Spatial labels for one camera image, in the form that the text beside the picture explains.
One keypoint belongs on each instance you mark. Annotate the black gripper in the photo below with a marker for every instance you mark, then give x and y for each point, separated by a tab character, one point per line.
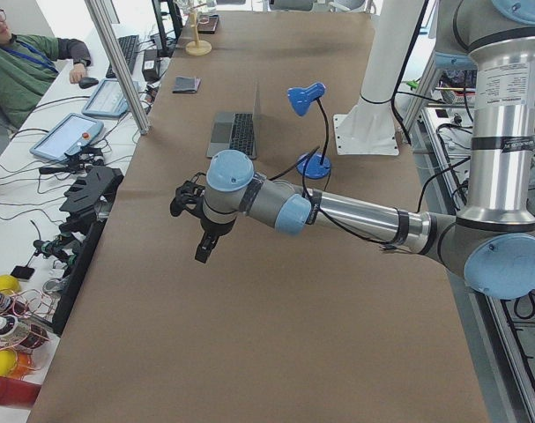
211	229

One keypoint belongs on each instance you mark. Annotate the grey laptop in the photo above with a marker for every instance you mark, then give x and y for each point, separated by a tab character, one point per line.
237	130

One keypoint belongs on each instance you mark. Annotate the black tool stand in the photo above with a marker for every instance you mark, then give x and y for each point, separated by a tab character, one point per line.
90	199

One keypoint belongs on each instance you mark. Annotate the blue desk lamp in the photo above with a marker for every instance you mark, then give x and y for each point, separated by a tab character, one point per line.
315	165

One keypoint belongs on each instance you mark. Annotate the folded grey cloth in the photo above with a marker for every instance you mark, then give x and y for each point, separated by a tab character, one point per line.
186	84

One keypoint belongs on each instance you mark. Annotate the near teach pendant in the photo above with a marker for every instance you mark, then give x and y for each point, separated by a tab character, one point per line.
67	137

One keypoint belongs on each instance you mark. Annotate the teach pendant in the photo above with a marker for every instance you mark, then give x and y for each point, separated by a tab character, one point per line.
67	137
107	101

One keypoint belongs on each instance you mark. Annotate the far teach pendant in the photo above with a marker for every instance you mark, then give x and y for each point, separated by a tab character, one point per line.
107	101

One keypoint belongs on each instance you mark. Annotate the wooden cup stand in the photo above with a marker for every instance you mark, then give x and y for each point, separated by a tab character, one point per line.
196	47

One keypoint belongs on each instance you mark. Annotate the black computer mouse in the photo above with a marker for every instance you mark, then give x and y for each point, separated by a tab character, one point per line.
87	82

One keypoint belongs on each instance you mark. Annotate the black keyboard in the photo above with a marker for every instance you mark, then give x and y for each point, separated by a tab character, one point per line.
128	46

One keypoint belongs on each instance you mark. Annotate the yellow ball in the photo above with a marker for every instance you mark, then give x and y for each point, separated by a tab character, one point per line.
8	362

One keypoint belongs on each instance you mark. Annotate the red cylinder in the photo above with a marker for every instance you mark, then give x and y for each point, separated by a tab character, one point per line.
17	393

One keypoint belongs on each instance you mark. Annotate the person in green jacket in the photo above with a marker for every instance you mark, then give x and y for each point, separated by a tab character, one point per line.
27	68

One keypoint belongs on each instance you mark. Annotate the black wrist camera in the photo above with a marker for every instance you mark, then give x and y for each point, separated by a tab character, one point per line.
189	198

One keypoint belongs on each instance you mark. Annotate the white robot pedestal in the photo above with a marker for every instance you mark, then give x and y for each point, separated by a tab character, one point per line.
368	128

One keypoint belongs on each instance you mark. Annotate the aluminium frame post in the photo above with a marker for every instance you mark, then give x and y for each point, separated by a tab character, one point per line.
103	26

